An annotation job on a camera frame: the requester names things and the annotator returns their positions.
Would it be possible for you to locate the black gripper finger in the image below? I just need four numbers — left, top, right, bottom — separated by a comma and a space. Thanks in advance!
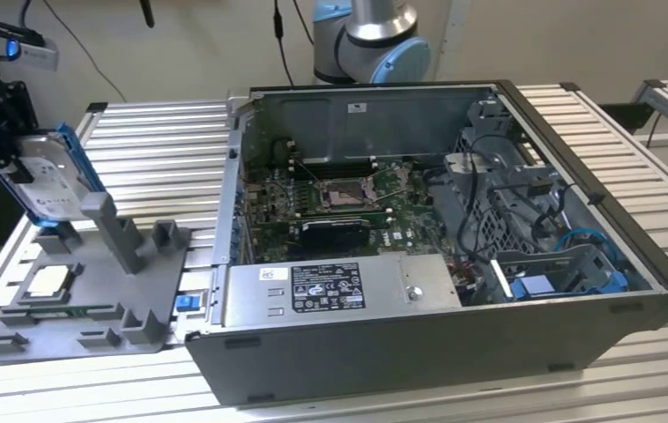
0, 131, 34, 184

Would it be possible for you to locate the hard disk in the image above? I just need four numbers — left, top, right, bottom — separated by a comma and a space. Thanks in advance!
0, 121, 106, 231

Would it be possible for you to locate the grey metal disk bay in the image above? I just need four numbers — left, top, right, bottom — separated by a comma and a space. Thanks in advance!
489, 244, 633, 305

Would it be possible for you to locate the silver CPU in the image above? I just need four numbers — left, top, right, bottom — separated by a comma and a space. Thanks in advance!
22, 265, 74, 297

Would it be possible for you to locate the grey plastic parts rack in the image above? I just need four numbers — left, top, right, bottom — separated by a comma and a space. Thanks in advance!
0, 192, 194, 366

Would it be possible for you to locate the green RAM stick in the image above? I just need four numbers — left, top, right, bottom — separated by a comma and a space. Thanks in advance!
300, 210, 393, 222
1, 303, 118, 319

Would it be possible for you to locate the blue case latch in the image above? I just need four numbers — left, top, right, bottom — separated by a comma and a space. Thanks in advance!
173, 294, 201, 315

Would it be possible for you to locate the grey power supply unit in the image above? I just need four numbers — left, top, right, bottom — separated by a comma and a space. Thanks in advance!
220, 253, 464, 328

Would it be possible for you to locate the black RAM slot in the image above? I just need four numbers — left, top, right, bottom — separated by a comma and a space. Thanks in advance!
297, 159, 376, 175

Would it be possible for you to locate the CPU socket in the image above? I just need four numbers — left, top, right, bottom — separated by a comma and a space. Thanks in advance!
316, 178, 380, 212

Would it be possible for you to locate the black graphics card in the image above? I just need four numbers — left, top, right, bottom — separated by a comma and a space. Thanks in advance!
296, 219, 370, 253

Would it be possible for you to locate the metal socket cover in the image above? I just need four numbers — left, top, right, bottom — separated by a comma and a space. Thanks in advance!
368, 169, 416, 202

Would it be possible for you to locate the green motherboard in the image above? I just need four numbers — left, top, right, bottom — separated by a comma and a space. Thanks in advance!
238, 160, 450, 261

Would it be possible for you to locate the black open PC case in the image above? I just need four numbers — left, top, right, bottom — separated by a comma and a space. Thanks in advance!
184, 78, 668, 406

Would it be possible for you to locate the perforated metal drive cage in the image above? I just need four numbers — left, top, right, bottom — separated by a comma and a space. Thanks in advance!
426, 152, 553, 265

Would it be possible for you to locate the black box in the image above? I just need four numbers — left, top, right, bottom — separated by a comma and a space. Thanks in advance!
597, 101, 653, 136

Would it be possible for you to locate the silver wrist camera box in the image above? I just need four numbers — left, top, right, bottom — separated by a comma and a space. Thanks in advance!
2, 37, 60, 72

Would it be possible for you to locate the thin black wall cable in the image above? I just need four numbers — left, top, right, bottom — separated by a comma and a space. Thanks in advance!
42, 0, 126, 102

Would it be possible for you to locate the thin wire locking lever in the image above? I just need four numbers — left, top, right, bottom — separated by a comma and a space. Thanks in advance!
294, 157, 326, 185

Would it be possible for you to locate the black cable with plug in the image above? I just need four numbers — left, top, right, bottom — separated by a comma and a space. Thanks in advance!
273, 0, 296, 87

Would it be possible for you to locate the black power wire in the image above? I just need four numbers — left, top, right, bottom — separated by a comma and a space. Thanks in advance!
462, 134, 524, 266

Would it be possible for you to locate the blue plastic bay bracket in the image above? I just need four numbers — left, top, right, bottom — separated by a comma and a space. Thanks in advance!
509, 275, 558, 301

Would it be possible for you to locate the blue data wire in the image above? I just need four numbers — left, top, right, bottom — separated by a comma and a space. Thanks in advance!
553, 227, 612, 255

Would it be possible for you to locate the thin dark hanging cable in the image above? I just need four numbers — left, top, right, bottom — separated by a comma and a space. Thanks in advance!
644, 112, 662, 149

